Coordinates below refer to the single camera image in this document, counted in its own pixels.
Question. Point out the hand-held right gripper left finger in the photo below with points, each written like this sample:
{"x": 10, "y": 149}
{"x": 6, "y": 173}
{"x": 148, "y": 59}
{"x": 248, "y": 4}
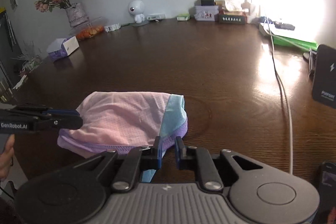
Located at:
{"x": 157, "y": 154}

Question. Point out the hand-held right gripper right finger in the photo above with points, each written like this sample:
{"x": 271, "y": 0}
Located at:
{"x": 178, "y": 153}

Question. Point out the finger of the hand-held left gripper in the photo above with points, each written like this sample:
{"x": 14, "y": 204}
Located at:
{"x": 65, "y": 123}
{"x": 63, "y": 111}

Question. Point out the pink and blue mesh garment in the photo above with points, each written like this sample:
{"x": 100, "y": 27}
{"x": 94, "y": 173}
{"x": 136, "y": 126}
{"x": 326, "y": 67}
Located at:
{"x": 118, "y": 119}

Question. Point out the person's left hand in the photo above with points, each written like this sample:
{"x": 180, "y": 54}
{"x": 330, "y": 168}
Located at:
{"x": 5, "y": 158}

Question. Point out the purple white tissue pack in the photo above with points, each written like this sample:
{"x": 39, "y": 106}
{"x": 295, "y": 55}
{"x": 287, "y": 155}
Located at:
{"x": 65, "y": 48}

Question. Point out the small ornament plant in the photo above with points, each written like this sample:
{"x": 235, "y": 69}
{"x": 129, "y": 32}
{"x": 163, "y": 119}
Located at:
{"x": 29, "y": 58}

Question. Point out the clear plastic box of oranges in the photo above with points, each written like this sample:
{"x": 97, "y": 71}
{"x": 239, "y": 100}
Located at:
{"x": 90, "y": 31}

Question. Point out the textured grey vase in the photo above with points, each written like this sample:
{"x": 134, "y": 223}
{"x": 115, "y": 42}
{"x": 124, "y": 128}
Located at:
{"x": 76, "y": 15}

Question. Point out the white robot figurine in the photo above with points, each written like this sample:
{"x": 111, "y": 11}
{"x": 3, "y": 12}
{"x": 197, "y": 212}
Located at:
{"x": 136, "y": 7}

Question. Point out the small green white box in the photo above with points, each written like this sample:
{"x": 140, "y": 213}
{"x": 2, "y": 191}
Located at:
{"x": 183, "y": 17}

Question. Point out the floral tin box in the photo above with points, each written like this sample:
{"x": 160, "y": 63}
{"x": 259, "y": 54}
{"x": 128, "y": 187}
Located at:
{"x": 206, "y": 14}

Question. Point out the dark labelled tissue box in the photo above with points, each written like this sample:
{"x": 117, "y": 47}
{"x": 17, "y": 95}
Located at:
{"x": 232, "y": 18}

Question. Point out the black smartphone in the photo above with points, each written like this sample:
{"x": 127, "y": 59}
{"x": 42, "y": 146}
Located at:
{"x": 328, "y": 187}

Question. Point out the green and white tray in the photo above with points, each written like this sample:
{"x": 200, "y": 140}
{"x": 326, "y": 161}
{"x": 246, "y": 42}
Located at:
{"x": 291, "y": 43}

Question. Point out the dark blue small item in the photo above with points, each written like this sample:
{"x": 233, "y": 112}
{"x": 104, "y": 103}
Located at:
{"x": 264, "y": 19}

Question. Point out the crumpled white tissue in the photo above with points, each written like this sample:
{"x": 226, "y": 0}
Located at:
{"x": 233, "y": 3}

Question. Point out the white charger plug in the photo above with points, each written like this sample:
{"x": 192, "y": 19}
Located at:
{"x": 249, "y": 7}

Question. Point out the flat black device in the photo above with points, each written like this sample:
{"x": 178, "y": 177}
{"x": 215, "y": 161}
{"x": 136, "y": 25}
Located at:
{"x": 284, "y": 25}

